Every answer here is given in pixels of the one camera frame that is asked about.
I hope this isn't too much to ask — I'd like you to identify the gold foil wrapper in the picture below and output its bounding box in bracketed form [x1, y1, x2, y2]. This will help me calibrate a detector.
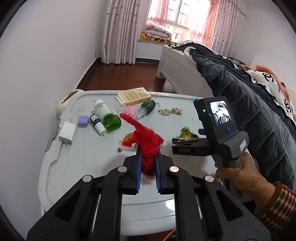
[179, 126, 199, 141]

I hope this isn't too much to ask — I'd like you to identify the beige hair tie cord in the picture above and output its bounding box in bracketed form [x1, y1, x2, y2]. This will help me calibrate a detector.
[158, 107, 183, 117]

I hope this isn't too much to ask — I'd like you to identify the red knitted doll garment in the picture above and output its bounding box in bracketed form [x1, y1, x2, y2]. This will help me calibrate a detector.
[117, 113, 166, 180]

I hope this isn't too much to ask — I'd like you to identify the green transparent bottle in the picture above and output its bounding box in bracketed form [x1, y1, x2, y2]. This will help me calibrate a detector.
[93, 99, 121, 133]

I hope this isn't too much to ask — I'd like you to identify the plaid sleeve forearm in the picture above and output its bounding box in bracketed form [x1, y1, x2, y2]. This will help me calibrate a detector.
[255, 182, 295, 240]

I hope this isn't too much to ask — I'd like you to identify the person's right hand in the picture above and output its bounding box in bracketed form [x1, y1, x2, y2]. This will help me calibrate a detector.
[215, 153, 275, 207]

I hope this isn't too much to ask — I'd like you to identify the dark grey quilted blanket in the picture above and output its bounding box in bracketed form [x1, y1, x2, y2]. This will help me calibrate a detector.
[189, 44, 295, 190]

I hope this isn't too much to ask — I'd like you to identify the white plastic storage box lid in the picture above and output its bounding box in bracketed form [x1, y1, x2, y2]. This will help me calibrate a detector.
[38, 90, 216, 236]

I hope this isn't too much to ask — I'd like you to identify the white black logo blanket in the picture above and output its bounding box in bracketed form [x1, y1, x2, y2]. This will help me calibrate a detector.
[247, 65, 295, 123]

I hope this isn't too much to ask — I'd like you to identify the dark green dropper bottle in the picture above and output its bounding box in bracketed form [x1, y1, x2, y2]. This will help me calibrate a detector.
[134, 99, 156, 121]

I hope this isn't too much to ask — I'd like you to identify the small white blue bottle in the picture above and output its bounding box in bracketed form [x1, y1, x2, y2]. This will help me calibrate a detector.
[90, 114, 106, 136]

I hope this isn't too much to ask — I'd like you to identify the purple square case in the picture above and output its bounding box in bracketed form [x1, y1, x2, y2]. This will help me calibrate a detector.
[77, 115, 89, 128]

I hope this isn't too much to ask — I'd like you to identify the pink oval case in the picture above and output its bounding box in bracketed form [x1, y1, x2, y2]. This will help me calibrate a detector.
[125, 105, 137, 118]

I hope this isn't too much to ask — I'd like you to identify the yellow cardboard box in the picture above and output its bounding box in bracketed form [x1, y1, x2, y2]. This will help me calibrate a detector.
[117, 87, 152, 106]

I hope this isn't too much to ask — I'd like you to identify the pink patterned curtain right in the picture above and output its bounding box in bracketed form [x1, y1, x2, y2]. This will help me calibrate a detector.
[202, 1, 246, 57]

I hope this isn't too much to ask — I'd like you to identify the pink patterned curtain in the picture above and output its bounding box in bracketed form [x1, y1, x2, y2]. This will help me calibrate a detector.
[202, 1, 246, 57]
[100, 1, 151, 64]

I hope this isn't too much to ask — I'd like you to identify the folded pink quilt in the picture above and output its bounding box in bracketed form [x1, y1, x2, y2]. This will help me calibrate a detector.
[140, 22, 173, 44]

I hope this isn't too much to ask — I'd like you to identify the pink patterned curtain left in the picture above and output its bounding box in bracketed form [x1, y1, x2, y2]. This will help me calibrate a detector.
[100, 1, 151, 64]

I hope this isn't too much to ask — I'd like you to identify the white bed frame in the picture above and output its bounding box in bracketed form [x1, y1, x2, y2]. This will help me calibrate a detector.
[157, 45, 213, 97]

